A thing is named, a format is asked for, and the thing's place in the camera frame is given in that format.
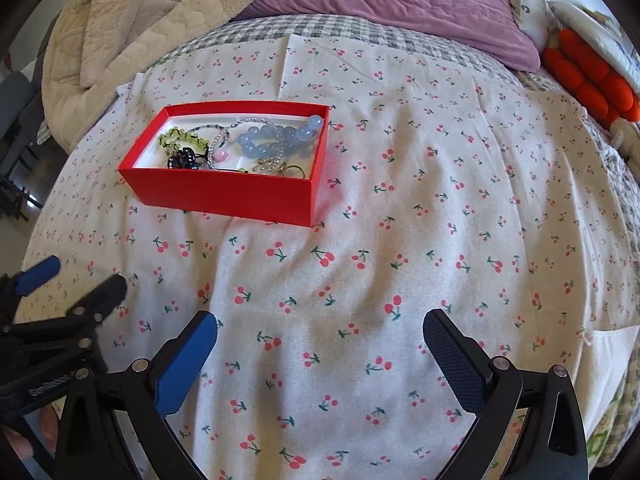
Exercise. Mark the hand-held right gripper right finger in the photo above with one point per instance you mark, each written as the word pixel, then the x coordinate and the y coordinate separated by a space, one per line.
pixel 457 367

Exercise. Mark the beige quilted blanket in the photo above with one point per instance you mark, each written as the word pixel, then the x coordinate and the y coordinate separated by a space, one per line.
pixel 125 25

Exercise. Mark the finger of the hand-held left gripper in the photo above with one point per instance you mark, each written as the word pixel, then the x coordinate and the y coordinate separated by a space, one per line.
pixel 37 272
pixel 100 296

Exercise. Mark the red cardboard box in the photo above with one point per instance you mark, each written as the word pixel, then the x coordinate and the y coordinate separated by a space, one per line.
pixel 225 197

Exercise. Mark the dark chair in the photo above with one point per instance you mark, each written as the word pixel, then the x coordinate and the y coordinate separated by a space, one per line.
pixel 17 125

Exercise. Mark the person's left hand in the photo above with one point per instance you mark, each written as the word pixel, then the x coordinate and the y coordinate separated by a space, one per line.
pixel 47 422

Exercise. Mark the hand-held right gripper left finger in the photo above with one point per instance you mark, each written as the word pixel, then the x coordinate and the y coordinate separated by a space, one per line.
pixel 182 365

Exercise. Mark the orange plush toy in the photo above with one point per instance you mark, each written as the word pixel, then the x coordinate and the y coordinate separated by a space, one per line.
pixel 590 80

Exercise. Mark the cherry print cloth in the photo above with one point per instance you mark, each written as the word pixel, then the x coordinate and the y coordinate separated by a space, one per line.
pixel 350 260

